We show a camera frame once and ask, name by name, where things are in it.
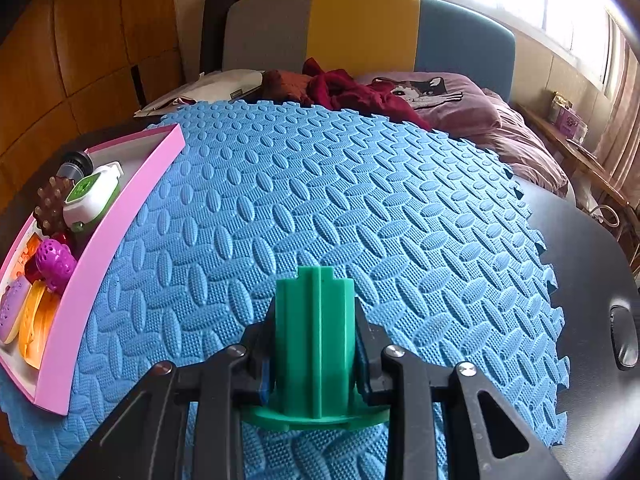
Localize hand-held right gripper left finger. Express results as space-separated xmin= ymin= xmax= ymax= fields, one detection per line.
xmin=60 ymin=322 xmax=276 ymax=480

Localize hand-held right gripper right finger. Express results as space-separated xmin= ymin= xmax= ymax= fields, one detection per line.
xmin=352 ymin=310 xmax=566 ymax=480

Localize green plastic stand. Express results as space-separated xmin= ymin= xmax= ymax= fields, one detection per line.
xmin=240 ymin=266 xmax=391 ymax=433

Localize pink cardboard box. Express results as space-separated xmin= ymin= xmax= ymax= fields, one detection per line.
xmin=0 ymin=124 xmax=186 ymax=417

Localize yellow plastic clip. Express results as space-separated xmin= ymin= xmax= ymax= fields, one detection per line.
xmin=18 ymin=280 xmax=63 ymax=368

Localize magenta silicone brush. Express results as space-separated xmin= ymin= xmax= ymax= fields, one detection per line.
xmin=35 ymin=238 xmax=78 ymax=293

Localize red cylinder bottle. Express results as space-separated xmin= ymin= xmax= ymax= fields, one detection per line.
xmin=25 ymin=230 xmax=76 ymax=281

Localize white green plastic gadget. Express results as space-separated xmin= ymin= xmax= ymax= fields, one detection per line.
xmin=62 ymin=161 xmax=123 ymax=233

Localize orange cube blocks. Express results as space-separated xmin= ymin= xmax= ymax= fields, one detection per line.
xmin=20 ymin=235 xmax=43 ymax=271

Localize brown studded massage brush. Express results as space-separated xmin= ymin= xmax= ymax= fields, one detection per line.
xmin=34 ymin=177 xmax=76 ymax=236

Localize dark wire spool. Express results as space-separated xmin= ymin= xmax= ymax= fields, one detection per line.
xmin=55 ymin=151 xmax=95 ymax=181

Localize blue foam puzzle mat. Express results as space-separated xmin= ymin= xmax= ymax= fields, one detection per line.
xmin=0 ymin=101 xmax=571 ymax=480

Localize pink blanket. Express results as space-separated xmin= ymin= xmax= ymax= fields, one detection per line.
xmin=460 ymin=87 xmax=571 ymax=196

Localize purple cat print pillow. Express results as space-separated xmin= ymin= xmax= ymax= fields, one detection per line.
xmin=355 ymin=71 xmax=503 ymax=143

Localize dark red cloth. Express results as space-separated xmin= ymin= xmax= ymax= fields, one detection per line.
xmin=302 ymin=57 xmax=431 ymax=131

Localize brown cushion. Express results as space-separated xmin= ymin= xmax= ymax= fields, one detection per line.
xmin=261 ymin=70 xmax=311 ymax=103

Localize wooden bedside shelf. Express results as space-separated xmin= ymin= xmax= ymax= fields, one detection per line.
xmin=515 ymin=102 xmax=640 ymax=261

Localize purple box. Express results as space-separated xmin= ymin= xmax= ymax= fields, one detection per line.
xmin=550 ymin=92 xmax=588 ymax=138

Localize grey yellow blue headboard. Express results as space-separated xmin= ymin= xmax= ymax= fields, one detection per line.
xmin=222 ymin=0 xmax=516 ymax=103

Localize long pink curtain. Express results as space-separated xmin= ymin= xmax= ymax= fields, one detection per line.
xmin=595 ymin=25 xmax=640 ymax=181

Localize wooden wardrobe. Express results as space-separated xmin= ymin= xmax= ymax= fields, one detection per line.
xmin=0 ymin=0 xmax=183 ymax=196

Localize window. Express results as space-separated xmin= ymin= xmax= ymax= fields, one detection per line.
xmin=442 ymin=0 xmax=631 ymax=96

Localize white cable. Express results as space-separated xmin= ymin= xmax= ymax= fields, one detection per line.
xmin=590 ymin=205 xmax=621 ymax=231

